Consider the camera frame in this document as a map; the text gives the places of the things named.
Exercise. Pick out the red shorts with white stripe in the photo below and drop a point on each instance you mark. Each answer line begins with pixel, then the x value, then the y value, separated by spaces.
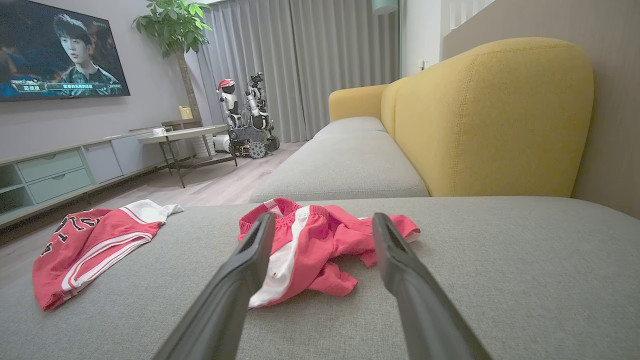
pixel 320 240

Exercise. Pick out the grey side table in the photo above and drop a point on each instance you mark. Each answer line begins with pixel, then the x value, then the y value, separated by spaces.
pixel 185 134

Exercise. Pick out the tall green potted plant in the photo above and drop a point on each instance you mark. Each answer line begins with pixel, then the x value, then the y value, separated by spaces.
pixel 175 25

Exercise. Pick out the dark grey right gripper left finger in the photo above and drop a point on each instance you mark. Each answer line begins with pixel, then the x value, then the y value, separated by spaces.
pixel 225 300

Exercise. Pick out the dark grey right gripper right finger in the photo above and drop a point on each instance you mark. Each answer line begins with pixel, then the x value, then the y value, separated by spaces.
pixel 425 310

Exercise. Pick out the small yellow box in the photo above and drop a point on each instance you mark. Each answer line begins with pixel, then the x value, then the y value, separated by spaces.
pixel 185 113

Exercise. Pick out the yellow sofa armrest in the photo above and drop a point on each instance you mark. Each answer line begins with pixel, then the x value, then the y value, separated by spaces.
pixel 355 102

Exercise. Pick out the grey sofa seat cushion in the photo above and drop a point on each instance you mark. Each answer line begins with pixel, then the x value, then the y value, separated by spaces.
pixel 350 125
pixel 345 170

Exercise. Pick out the white and black wheeled robot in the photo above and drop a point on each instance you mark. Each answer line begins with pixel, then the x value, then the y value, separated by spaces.
pixel 252 130

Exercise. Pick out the red basketball jersey with lettering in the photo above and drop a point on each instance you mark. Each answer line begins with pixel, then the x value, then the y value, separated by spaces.
pixel 75 250

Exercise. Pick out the yellow sofa backrest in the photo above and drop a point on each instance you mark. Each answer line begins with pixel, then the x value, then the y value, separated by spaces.
pixel 490 120

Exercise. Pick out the teal lamp shade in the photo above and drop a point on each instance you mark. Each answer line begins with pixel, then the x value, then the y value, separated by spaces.
pixel 384 6

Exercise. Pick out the grey pleated curtain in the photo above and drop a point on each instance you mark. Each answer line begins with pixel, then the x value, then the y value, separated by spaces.
pixel 310 60

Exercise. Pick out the wall-mounted flat television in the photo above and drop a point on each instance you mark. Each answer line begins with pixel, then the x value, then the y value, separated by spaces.
pixel 50 50

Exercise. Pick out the pale green TV cabinet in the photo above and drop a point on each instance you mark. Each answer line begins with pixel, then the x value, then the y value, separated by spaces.
pixel 55 175

